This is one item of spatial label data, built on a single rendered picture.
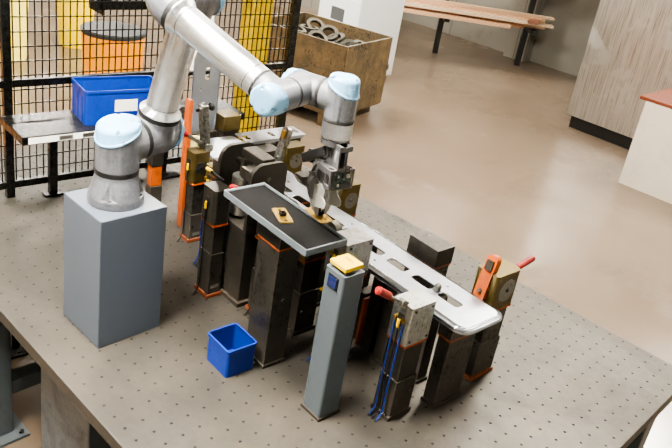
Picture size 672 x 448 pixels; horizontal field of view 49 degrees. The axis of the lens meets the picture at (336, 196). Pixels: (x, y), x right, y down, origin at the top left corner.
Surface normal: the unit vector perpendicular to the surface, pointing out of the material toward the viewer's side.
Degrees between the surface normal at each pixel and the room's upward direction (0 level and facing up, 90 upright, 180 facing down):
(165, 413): 0
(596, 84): 90
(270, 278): 90
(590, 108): 90
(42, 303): 0
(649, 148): 90
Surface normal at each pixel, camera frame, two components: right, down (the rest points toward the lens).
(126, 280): 0.70, 0.39
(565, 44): -0.69, 0.20
